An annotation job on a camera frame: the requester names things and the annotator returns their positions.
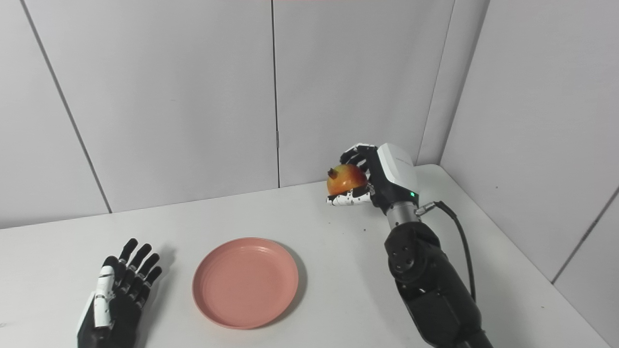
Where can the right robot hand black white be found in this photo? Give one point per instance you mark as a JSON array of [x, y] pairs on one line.
[[387, 179]]

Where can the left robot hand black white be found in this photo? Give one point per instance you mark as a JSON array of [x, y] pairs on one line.
[[118, 299]]

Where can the red yellow pomegranate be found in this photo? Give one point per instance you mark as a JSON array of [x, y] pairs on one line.
[[345, 180]]

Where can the pink plate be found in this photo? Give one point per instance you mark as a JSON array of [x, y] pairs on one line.
[[245, 283]]

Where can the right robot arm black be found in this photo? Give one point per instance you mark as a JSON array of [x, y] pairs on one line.
[[430, 285]]

